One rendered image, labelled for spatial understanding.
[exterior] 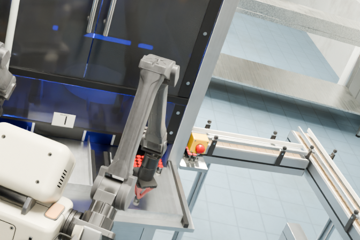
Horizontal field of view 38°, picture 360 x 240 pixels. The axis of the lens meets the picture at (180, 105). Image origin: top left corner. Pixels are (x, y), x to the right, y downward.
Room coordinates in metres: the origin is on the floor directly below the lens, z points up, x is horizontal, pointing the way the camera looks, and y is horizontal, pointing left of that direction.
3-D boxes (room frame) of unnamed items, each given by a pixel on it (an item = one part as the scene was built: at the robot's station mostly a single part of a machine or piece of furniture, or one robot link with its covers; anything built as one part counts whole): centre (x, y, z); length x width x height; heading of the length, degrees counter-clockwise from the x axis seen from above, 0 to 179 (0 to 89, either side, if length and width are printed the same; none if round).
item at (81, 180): (1.71, 0.39, 0.90); 0.34 x 0.26 x 0.04; 20
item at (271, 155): (2.25, -0.35, 0.92); 0.69 x 0.15 x 0.16; 110
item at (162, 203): (1.72, 0.03, 0.90); 0.34 x 0.26 x 0.04; 19
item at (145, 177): (1.59, 0.04, 1.05); 0.10 x 0.07 x 0.07; 34
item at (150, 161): (1.59, 0.03, 1.11); 0.07 x 0.06 x 0.07; 173
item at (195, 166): (2.06, -0.13, 0.87); 0.14 x 0.13 x 0.02; 20
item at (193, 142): (2.02, -0.13, 1.00); 0.08 x 0.07 x 0.07; 20
